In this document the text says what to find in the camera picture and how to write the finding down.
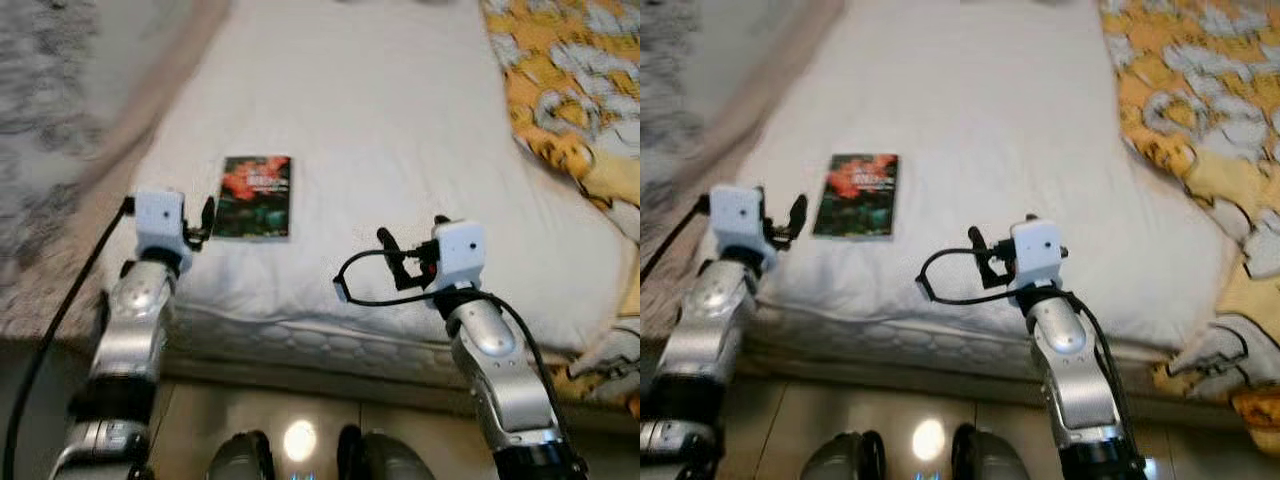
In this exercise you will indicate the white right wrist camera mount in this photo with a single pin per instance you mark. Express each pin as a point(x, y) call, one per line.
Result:
point(460, 252)
point(1037, 250)

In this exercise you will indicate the grey robot left foot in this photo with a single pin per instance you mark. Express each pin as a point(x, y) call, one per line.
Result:
point(240, 460)
point(840, 460)

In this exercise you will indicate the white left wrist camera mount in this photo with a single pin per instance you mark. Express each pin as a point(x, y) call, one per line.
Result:
point(160, 222)
point(735, 218)

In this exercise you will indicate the white quilted mattress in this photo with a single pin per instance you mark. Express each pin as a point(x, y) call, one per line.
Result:
point(1000, 150)
point(400, 150)

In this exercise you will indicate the grey patterned rug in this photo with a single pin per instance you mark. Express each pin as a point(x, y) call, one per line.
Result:
point(40, 100)
point(665, 80)

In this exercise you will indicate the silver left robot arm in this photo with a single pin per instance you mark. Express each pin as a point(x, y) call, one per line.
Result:
point(130, 320)
point(705, 320)

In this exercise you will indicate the grey robot right foot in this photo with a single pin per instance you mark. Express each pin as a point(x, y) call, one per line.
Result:
point(385, 460)
point(995, 460)

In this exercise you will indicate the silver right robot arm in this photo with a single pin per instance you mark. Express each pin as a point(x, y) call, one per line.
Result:
point(1075, 370)
point(500, 370)

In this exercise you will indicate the dark red cover book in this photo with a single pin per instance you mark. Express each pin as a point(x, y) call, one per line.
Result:
point(255, 198)
point(858, 196)

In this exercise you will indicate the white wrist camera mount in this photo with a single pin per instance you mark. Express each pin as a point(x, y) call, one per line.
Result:
point(1037, 250)
point(460, 252)
point(735, 218)
point(160, 222)

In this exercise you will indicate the yellow cartoon print blanket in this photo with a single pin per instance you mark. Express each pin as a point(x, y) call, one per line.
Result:
point(570, 80)
point(1200, 100)

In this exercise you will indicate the grey robot foot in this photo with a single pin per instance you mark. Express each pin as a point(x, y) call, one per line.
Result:
point(385, 460)
point(995, 460)
point(840, 460)
point(240, 460)

